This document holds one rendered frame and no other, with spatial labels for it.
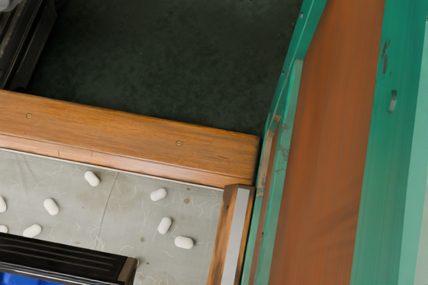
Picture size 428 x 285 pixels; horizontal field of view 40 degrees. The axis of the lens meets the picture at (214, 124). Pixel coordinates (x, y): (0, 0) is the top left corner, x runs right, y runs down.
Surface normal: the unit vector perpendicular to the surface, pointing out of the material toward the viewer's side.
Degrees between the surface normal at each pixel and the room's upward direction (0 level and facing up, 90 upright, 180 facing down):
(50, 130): 0
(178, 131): 0
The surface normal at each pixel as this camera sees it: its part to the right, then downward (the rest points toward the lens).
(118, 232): 0.00, -0.25
